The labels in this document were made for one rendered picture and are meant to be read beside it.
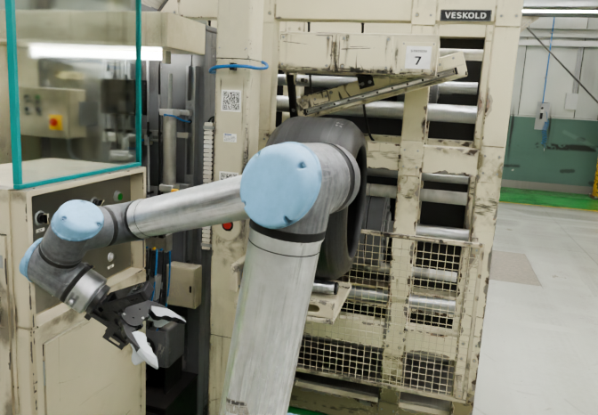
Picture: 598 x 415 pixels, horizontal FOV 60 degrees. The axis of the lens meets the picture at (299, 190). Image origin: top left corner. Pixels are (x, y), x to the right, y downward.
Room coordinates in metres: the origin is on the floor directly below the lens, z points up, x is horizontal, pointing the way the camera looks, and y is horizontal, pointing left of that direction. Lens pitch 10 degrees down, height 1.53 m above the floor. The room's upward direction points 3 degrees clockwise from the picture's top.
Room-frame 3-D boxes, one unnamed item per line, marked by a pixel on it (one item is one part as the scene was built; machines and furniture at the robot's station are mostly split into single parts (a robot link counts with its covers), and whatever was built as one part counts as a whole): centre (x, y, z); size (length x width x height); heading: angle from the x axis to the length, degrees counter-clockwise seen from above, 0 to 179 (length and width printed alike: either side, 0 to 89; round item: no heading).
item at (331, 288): (1.73, 0.02, 0.90); 0.35 x 0.05 x 0.05; 75
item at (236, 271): (1.91, 0.16, 0.90); 0.40 x 0.03 x 0.10; 165
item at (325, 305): (1.73, 0.02, 0.83); 0.36 x 0.09 x 0.06; 75
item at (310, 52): (2.12, -0.21, 1.71); 0.61 x 0.25 x 0.15; 75
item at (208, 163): (1.91, 0.33, 1.19); 0.05 x 0.04 x 0.48; 165
